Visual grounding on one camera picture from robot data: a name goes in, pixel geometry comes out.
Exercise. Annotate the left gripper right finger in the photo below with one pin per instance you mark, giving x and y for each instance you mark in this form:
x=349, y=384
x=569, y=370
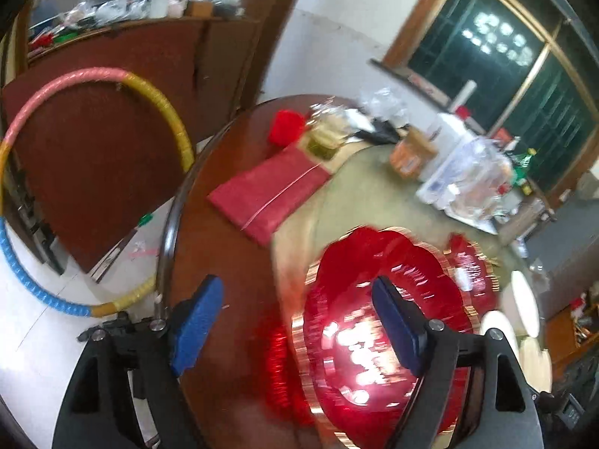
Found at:
x=498, y=410

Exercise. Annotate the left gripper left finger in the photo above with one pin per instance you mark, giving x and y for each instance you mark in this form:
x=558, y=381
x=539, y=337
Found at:
x=124, y=360

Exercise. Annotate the large white foam plate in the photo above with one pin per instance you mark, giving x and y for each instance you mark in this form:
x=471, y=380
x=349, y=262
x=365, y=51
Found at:
x=495, y=319

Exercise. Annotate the white foam bowl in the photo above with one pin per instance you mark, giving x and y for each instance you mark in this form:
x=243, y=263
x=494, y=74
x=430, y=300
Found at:
x=520, y=306

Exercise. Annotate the small red glass plate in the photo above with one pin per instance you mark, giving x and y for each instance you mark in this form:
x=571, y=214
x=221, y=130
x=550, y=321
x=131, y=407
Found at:
x=473, y=273

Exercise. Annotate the large red glass plate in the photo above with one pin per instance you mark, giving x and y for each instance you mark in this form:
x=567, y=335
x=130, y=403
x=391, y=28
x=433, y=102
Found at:
x=356, y=388

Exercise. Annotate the large beige plastic bowl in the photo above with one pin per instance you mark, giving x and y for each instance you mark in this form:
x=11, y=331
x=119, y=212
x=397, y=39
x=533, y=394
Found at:
x=536, y=365

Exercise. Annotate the multicolour hula hoop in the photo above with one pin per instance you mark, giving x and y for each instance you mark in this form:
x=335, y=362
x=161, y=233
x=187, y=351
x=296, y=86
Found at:
x=102, y=147

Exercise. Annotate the stainless steel thermos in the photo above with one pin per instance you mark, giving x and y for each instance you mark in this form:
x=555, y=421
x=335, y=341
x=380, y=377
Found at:
x=532, y=210

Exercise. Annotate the grey refrigerator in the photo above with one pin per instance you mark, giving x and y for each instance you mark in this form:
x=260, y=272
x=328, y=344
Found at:
x=568, y=251

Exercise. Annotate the clear glass pitcher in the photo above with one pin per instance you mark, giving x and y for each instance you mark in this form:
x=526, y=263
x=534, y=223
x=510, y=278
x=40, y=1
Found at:
x=483, y=177

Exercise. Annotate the green plastic bottle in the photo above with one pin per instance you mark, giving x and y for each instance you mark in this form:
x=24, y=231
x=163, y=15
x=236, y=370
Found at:
x=521, y=164

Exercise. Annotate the dark wooden sideboard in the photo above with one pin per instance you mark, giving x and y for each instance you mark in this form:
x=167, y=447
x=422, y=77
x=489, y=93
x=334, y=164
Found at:
x=199, y=64

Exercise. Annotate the red fabric pouch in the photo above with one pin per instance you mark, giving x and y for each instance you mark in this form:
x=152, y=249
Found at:
x=257, y=201

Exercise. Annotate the amber jar with lid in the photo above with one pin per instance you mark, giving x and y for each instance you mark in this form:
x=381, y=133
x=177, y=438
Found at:
x=412, y=153

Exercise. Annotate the white lotion bottle red cap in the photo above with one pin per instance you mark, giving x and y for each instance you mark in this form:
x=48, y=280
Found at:
x=448, y=131

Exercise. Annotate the clear cup with tea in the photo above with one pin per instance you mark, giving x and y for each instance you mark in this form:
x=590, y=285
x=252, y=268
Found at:
x=329, y=131

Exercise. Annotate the red plastic cup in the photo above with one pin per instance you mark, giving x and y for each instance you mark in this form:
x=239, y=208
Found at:
x=286, y=128

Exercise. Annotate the window with green grille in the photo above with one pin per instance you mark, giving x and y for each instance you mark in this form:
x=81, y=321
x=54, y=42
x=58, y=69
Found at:
x=535, y=67

